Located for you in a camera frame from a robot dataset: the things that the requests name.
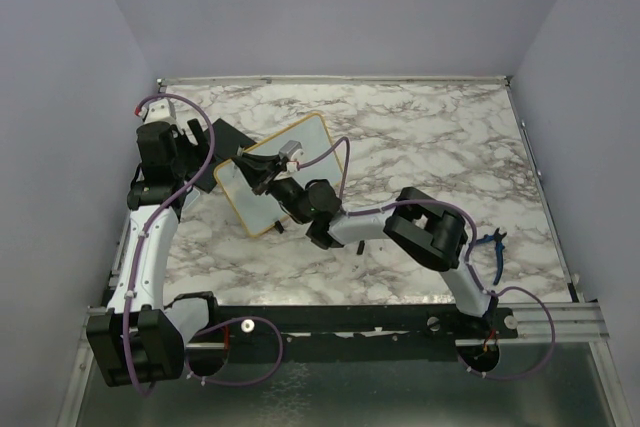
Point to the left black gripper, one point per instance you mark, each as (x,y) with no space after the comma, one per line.
(199,152)

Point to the black rectangular pad upper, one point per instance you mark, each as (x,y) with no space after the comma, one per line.
(228,140)

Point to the black mounting rail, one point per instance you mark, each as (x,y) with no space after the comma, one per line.
(332,334)

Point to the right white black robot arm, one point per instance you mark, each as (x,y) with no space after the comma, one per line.
(439,236)

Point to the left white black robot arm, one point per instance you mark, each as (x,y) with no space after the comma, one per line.
(139,340)

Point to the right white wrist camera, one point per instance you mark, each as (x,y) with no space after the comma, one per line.
(291,154)

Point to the blue handled pliers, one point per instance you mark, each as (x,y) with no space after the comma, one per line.
(496,239)

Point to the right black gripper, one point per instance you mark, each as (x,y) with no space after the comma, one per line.
(259,170)

